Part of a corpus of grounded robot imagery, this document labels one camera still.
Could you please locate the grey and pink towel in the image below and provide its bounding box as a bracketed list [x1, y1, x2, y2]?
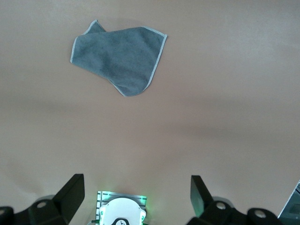
[69, 19, 168, 98]

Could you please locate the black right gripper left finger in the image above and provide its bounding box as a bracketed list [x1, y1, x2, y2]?
[0, 173, 85, 225]

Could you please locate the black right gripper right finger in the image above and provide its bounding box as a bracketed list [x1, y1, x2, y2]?
[187, 175, 282, 225]

